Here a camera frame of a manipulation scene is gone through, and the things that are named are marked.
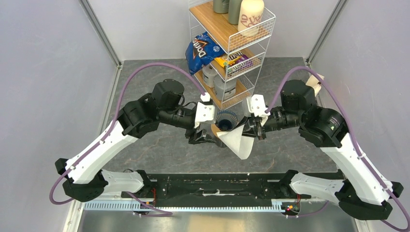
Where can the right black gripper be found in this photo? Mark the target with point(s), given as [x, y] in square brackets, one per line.
[253, 128]

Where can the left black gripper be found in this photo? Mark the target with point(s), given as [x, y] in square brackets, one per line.
[201, 137]

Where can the single white paper filter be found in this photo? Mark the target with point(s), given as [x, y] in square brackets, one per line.
[241, 145]

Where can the blue ribbed coffee dripper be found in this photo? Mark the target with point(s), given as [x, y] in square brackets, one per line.
[226, 120]

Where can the wooden ring dripper stand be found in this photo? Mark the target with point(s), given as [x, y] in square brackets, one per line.
[215, 130]

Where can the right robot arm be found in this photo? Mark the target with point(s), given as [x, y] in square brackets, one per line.
[363, 193]

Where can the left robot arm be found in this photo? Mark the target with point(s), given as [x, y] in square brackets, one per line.
[84, 174]

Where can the paper coffee filter stack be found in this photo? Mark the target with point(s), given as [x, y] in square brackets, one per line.
[314, 83]

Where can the grey canister lower shelf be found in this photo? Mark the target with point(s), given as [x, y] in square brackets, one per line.
[224, 90]

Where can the white canister lower shelf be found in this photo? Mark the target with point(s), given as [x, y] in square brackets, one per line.
[209, 73]

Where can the yellow M&M candy bag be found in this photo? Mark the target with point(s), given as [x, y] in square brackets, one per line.
[226, 61]

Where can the blue Doritos chip bag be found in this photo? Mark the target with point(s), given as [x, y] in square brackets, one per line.
[201, 51]

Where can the cream white bottle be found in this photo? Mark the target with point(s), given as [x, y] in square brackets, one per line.
[250, 15]

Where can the grey green bottle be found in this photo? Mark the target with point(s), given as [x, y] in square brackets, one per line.
[221, 6]
[234, 11]

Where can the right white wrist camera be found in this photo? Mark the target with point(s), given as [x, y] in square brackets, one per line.
[255, 105]

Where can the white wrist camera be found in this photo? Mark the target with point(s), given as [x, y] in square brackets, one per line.
[255, 105]
[205, 111]

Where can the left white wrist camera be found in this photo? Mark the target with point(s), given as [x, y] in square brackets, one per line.
[205, 111]

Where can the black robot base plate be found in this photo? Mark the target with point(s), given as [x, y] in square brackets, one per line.
[218, 190]

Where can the white wire shelf rack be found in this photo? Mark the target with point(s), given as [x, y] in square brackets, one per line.
[244, 74]

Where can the aluminium rail frame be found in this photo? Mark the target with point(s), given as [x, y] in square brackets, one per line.
[112, 214]

